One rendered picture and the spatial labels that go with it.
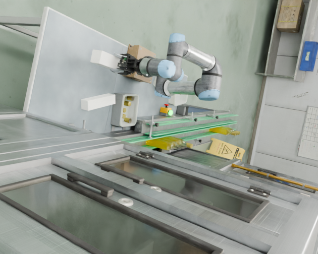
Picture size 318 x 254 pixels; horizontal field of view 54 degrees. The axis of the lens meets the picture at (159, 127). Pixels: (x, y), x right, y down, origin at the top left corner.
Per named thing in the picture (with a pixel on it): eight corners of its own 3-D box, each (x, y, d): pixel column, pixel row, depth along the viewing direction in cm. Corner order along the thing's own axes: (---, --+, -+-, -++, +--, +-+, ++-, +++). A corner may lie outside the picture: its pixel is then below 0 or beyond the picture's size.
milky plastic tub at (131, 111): (110, 124, 214) (120, 127, 209) (114, 92, 210) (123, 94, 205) (126, 123, 228) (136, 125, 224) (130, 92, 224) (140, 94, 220)
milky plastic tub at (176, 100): (166, 85, 266) (175, 86, 261) (180, 82, 284) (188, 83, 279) (165, 105, 271) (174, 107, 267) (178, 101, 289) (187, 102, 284)
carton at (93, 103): (81, 99, 187) (87, 101, 184) (108, 93, 206) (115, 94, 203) (81, 109, 189) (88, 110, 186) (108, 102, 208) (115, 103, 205)
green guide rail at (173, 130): (144, 134, 227) (153, 136, 223) (145, 132, 227) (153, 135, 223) (230, 120, 373) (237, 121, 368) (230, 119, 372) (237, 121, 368)
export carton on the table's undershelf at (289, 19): (282, -2, 663) (302, -3, 641) (286, 5, 700) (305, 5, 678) (275, 27, 669) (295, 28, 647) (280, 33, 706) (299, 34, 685)
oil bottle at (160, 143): (145, 144, 232) (169, 151, 221) (146, 137, 231) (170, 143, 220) (150, 143, 237) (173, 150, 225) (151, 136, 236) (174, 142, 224)
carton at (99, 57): (92, 49, 148) (102, 50, 144) (124, 62, 168) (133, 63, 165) (90, 62, 148) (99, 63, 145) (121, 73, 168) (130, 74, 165)
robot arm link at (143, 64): (157, 61, 144) (153, 78, 144) (149, 60, 146) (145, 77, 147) (148, 56, 137) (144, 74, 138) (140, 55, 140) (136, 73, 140)
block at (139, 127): (133, 131, 227) (141, 133, 223) (135, 119, 225) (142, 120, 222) (136, 131, 230) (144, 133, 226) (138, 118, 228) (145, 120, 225)
